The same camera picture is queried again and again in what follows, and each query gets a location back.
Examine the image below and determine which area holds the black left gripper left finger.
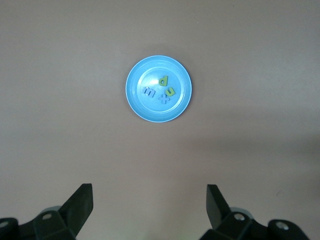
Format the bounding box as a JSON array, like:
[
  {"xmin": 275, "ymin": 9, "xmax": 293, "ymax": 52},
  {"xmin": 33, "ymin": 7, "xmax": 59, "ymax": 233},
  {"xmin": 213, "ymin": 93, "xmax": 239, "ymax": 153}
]
[{"xmin": 0, "ymin": 183, "xmax": 94, "ymax": 240}]

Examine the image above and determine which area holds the blue letter m block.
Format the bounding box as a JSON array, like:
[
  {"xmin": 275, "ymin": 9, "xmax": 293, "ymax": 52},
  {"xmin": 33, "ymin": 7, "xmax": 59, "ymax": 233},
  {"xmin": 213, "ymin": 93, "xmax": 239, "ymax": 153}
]
[{"xmin": 141, "ymin": 86, "xmax": 157, "ymax": 99}]

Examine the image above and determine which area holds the blue round plate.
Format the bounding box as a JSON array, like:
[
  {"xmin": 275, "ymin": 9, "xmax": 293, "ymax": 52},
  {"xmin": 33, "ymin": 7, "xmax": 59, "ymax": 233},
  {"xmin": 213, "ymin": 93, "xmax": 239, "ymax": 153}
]
[{"xmin": 125, "ymin": 55, "xmax": 193, "ymax": 123}]

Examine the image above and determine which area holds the brown table mat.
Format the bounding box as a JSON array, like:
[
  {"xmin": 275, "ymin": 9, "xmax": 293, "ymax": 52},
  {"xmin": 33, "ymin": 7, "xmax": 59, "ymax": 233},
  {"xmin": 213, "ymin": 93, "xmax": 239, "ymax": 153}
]
[{"xmin": 0, "ymin": 0, "xmax": 320, "ymax": 240}]

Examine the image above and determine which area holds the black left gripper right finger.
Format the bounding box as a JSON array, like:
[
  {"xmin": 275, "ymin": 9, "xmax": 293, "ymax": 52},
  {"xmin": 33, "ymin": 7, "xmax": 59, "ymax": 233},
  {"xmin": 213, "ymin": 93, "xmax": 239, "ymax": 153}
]
[{"xmin": 199, "ymin": 184, "xmax": 311, "ymax": 240}]

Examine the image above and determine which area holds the green letter u block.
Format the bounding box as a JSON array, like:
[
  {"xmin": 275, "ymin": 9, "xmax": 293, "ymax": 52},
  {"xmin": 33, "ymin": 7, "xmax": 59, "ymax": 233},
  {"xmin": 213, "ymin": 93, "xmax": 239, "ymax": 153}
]
[{"xmin": 164, "ymin": 86, "xmax": 177, "ymax": 98}]

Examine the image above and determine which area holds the blue letter x block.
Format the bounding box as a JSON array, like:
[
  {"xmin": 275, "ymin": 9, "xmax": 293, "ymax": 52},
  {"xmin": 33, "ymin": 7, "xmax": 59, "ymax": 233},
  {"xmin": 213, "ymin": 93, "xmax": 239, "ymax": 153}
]
[{"xmin": 157, "ymin": 93, "xmax": 173, "ymax": 105}]

